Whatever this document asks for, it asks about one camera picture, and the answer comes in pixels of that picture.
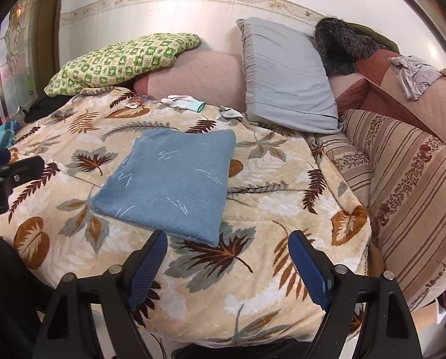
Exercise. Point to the leaf print blanket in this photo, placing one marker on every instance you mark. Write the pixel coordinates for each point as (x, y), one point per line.
(282, 232)

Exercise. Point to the dark wooden frame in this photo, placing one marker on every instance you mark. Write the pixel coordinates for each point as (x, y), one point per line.
(432, 3)

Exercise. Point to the striped floral sofa cloth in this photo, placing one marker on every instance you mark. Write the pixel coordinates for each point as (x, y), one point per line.
(413, 194)

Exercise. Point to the pink quilted cushion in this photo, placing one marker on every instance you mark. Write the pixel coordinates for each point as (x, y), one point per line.
(208, 78)

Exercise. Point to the grey pillow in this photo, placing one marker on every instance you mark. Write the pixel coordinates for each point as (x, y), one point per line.
(286, 82)

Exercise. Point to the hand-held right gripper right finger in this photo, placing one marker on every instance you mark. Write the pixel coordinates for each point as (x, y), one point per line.
(309, 269)

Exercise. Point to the black furry cloth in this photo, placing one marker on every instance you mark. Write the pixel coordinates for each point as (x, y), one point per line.
(338, 45)

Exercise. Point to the cardboard box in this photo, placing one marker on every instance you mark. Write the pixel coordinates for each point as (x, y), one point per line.
(428, 314)

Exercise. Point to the blue striped cloth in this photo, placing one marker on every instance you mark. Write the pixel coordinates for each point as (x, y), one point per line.
(2, 136)

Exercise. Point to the wooden stained glass door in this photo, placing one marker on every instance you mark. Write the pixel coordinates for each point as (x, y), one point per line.
(24, 45)

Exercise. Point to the pink quilted sofa cover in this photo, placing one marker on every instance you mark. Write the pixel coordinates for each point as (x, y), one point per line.
(395, 108)

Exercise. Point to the person's right leg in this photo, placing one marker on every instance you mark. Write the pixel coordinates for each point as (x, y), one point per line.
(245, 349)

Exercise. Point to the grey garment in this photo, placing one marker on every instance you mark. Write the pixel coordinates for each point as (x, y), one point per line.
(413, 76)

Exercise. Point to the blue knit sweater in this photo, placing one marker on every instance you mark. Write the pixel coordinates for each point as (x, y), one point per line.
(170, 187)

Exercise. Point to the person's left leg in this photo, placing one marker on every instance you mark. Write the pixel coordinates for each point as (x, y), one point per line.
(9, 299)

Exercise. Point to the white grey sock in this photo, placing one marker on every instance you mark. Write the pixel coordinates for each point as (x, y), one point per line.
(232, 113)

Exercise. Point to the white sock with teal cuff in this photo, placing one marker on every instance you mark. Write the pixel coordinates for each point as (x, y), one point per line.
(185, 104)

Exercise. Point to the person's leg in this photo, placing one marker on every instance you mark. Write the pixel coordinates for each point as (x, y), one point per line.
(245, 349)
(9, 299)

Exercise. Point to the dark cloth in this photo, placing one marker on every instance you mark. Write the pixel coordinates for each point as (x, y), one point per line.
(47, 108)

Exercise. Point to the olive green cloth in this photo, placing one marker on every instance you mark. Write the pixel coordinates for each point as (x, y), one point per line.
(376, 33)

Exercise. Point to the green patterned pillow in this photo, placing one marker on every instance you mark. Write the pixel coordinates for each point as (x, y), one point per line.
(122, 63)

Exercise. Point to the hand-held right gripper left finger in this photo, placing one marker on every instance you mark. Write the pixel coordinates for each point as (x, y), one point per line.
(148, 269)

